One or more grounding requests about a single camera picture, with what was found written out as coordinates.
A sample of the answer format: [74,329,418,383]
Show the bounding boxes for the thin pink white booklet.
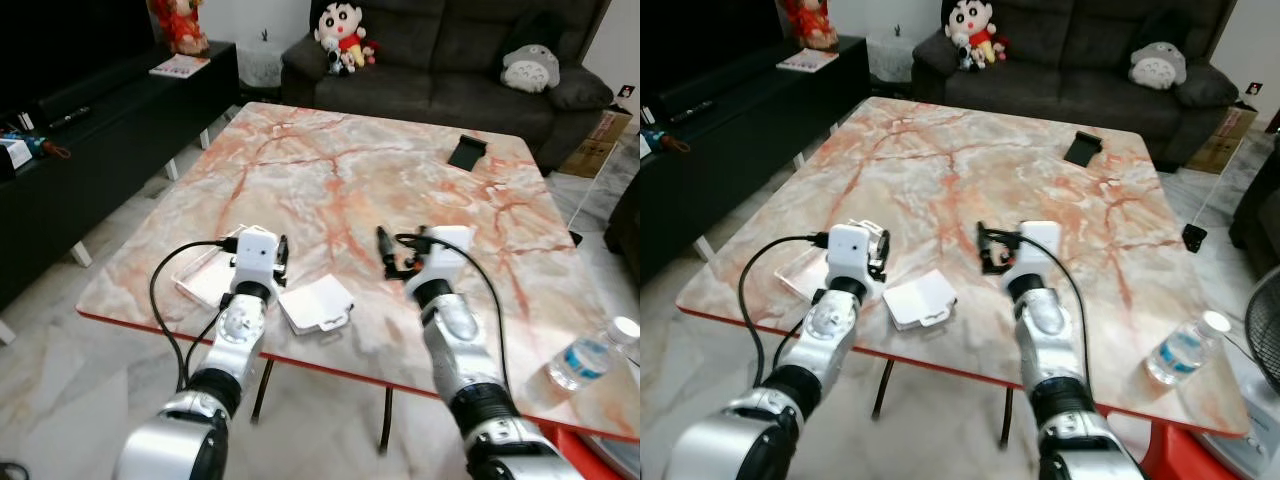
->
[149,55,212,79]
[776,48,841,74]

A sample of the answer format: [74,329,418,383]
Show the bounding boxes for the dark armchair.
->
[1228,150,1280,281]

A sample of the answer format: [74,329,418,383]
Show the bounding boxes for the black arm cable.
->
[396,230,512,393]
[998,228,1095,386]
[148,238,241,393]
[737,233,831,387]

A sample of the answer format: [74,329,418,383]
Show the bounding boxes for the cartoon boy plush doll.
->
[314,0,378,78]
[943,0,1009,73]

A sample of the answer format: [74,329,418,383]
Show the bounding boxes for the white lace side table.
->
[866,38,916,86]
[236,40,286,91]

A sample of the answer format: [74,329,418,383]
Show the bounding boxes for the clear plastic water bottle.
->
[1146,310,1233,387]
[546,316,641,392]

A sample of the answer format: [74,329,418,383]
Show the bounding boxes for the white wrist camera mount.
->
[1005,221,1063,276]
[404,226,476,299]
[233,227,282,291]
[825,224,873,281]

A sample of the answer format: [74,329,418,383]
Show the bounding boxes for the blue tool with red loop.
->
[640,128,693,157]
[0,130,73,163]

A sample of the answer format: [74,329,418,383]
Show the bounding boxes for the grey Totoro plush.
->
[1128,40,1189,91]
[500,42,561,94]

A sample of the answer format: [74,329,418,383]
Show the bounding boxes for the white cardboard box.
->
[278,277,356,335]
[882,268,959,331]

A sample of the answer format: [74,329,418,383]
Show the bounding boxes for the brown cardboard carton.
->
[1185,105,1259,176]
[558,108,633,181]

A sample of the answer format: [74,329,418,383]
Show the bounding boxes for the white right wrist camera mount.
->
[1005,221,1063,276]
[404,226,476,299]

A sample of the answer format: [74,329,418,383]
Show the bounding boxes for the black television screen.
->
[640,0,791,96]
[0,0,161,111]

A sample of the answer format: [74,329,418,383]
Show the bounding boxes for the red figurine doll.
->
[148,0,211,56]
[778,0,839,51]

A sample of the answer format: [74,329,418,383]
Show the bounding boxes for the dark grey fabric sofa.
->
[912,0,1241,171]
[281,0,614,171]

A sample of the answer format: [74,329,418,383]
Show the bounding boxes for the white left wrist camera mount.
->
[825,224,873,281]
[233,227,282,291]

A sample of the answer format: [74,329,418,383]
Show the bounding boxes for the black low TV cabinet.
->
[640,35,871,283]
[0,40,241,311]

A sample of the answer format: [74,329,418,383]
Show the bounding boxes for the red plastic stool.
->
[1140,425,1251,480]
[545,425,641,480]

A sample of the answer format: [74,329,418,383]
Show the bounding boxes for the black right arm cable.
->
[998,228,1095,386]
[396,230,512,393]

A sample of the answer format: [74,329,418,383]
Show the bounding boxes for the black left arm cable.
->
[148,238,241,393]
[737,233,831,387]

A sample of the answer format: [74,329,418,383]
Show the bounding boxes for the clear plastic tray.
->
[775,220,887,301]
[172,243,241,309]

